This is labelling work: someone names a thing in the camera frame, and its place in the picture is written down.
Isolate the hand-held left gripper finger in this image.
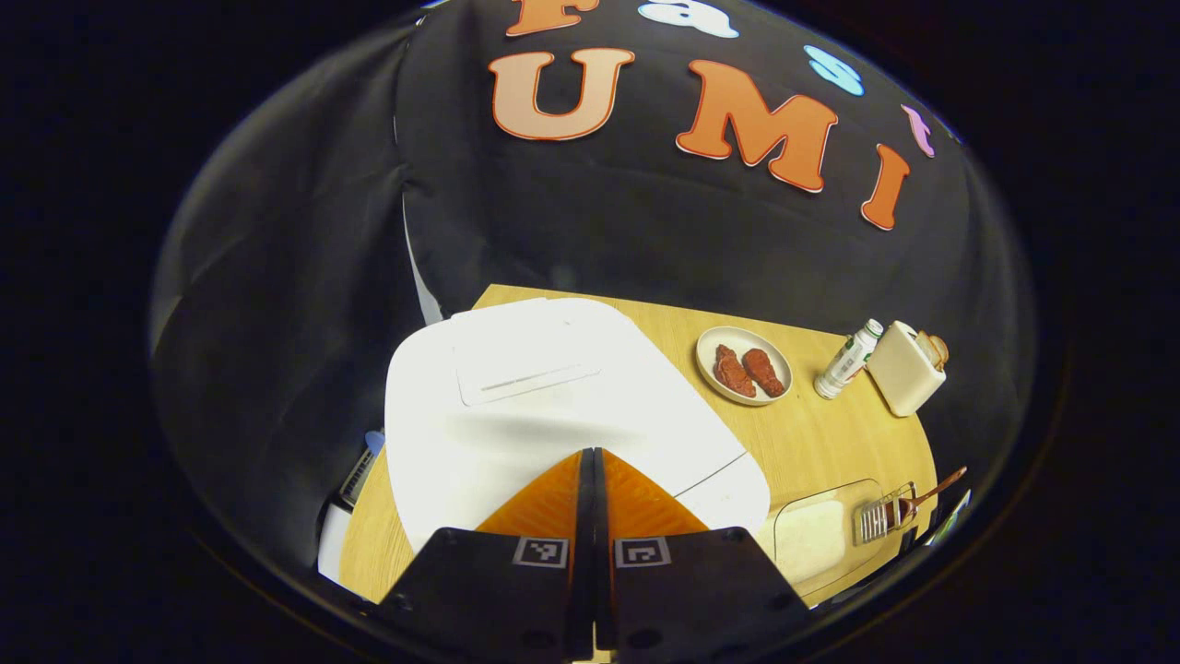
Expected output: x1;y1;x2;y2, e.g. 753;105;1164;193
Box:
596;449;812;664
378;449;596;664

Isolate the white rice cooker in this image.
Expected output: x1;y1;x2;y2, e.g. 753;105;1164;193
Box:
383;296;772;555

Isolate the white rice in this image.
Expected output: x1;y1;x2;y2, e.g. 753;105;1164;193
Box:
779;498;856;583

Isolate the wire chopstick holder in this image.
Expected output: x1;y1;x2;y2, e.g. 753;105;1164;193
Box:
856;480;921;546

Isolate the brown wooden spoon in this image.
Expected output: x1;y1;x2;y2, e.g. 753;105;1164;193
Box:
885;466;969;528

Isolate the red meat piece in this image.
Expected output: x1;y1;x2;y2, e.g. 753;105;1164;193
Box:
714;344;758;399
742;348;787;399

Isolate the clear glass dish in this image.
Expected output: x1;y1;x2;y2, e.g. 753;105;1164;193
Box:
773;477;901;597

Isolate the beige round plate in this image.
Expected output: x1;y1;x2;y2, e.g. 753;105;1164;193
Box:
695;325;795;408

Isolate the grey ribbed object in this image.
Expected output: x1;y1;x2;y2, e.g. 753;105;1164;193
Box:
338;446;380;509

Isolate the white drink bottle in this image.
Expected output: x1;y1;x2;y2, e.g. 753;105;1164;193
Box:
814;318;885;401

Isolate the white toaster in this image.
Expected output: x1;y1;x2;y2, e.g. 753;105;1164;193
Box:
866;320;949;419

